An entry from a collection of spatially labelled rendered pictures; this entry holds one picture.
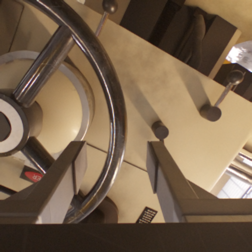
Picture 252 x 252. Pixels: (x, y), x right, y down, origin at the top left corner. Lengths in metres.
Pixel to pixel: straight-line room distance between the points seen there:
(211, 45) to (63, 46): 1.08
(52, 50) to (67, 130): 0.18
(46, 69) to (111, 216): 0.46
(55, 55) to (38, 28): 0.27
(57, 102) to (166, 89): 0.27
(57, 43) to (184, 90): 0.34
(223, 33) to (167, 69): 0.84
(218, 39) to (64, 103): 1.06
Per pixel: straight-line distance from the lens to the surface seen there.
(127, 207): 0.59
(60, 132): 0.37
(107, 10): 0.44
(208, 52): 1.23
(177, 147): 0.52
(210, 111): 0.47
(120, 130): 0.23
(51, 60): 0.24
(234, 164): 1.06
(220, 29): 1.27
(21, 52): 0.40
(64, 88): 0.36
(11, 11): 0.53
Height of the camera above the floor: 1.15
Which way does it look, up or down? 13 degrees up
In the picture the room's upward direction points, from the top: 152 degrees counter-clockwise
